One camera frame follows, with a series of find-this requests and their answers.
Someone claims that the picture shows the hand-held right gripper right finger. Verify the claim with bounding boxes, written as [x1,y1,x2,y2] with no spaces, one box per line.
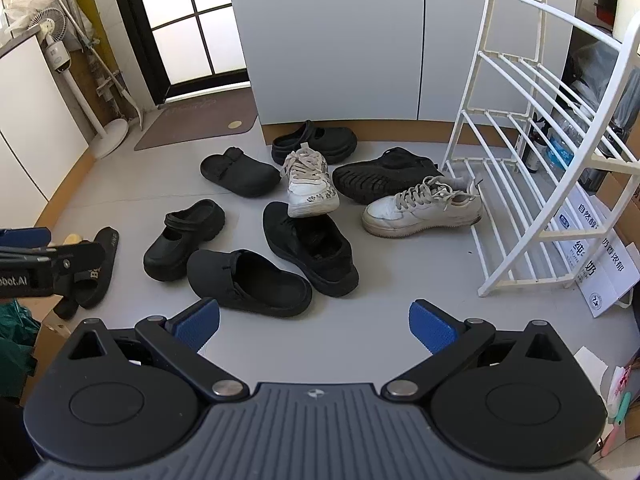
[382,300,573,403]

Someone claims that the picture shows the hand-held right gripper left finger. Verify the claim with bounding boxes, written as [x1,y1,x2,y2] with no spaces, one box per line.
[60,298,250,402]

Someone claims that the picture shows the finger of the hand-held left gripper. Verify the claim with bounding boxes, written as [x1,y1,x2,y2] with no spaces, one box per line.
[0,241,107,295]
[0,227,52,247]

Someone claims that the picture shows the black buckle clog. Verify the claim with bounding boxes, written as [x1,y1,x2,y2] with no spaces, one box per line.
[186,248,314,319]
[200,146,282,198]

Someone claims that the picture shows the black platform clog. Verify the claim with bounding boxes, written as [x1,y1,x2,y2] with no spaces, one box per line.
[143,199,227,282]
[271,120,359,166]

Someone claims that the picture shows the white shoe rack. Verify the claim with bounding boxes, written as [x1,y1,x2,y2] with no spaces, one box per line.
[440,0,640,298]

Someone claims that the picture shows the white printed lace-up sneaker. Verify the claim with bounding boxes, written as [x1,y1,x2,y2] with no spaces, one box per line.
[281,147,341,219]
[361,175,484,239]

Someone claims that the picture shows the black lace-up sneaker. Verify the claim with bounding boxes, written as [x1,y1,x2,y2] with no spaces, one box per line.
[262,201,360,297]
[331,146,445,206]

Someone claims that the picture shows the black printed slide sandal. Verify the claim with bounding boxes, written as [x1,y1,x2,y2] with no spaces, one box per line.
[52,287,82,321]
[70,226,120,311]

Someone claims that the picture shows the green bag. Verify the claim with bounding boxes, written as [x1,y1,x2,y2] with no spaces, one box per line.
[0,297,41,401]

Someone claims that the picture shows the brown cardboard box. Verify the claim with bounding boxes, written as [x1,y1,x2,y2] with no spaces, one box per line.
[20,305,76,406]
[595,170,640,251]

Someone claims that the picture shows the low white cabinet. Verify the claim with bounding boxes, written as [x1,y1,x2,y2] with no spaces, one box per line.
[0,30,101,241]

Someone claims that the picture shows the white standing fan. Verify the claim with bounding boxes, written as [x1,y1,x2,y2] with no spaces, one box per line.
[27,5,130,161]

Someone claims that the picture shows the brown doormat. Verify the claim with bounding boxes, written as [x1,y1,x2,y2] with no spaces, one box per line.
[134,87,259,152]

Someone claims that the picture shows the white printed carton box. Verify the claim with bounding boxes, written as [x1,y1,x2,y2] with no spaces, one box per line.
[547,182,640,318]

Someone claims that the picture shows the white mop pole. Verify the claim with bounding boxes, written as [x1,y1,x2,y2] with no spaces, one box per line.
[55,0,146,131]

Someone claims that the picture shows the dark glass bottle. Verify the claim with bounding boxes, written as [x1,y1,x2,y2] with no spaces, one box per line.
[522,115,546,173]

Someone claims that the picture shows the pink patterned paper bag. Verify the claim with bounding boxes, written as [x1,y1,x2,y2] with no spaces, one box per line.
[600,355,640,456]

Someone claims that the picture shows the clear water bottle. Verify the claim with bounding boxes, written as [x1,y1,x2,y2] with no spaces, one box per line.
[545,120,576,171]

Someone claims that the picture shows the crumpled white plastic bag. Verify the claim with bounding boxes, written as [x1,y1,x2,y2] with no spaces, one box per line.
[2,0,66,26]

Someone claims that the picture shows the black framed glass door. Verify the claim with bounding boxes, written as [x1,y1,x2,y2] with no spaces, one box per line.
[102,0,253,111]

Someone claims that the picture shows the translucent plastic bag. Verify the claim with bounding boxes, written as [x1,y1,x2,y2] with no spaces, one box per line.
[565,40,640,131]

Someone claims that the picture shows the tall white cabinet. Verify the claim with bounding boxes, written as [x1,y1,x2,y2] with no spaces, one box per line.
[222,0,581,148]

